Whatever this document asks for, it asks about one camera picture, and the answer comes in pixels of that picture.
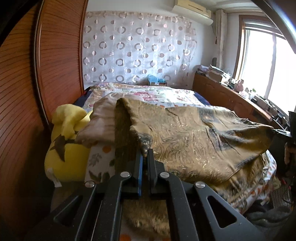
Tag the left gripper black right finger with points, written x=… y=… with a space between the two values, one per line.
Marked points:
x=195 y=211

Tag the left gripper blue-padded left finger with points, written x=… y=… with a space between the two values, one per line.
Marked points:
x=94 y=211

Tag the brown gold patterned garment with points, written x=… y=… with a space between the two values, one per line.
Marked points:
x=196 y=144

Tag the orange-fruit print bed sheet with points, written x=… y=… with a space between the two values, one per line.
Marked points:
x=146 y=219

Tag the yellow plush toy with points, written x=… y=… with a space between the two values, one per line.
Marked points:
x=66 y=160

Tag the pink figurine on sideboard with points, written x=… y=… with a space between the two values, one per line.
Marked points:
x=238 y=87

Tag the long wooden sideboard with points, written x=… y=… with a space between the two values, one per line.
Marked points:
x=219 y=95

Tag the beige folded cloth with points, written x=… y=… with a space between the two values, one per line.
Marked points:
x=101 y=127

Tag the dark blue blanket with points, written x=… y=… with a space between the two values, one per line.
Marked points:
x=201 y=99

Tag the pink floral bed quilt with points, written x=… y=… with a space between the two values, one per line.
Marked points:
x=158 y=95

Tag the blue tissue box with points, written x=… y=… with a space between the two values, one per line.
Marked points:
x=153 y=80

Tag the red-brown wooden wardrobe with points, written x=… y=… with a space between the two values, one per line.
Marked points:
x=41 y=69

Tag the white circle-patterned curtain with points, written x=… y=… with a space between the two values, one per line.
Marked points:
x=127 y=47

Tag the bright window with frame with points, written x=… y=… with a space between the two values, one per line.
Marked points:
x=266 y=62

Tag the white wall air conditioner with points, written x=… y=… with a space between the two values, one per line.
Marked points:
x=192 y=11

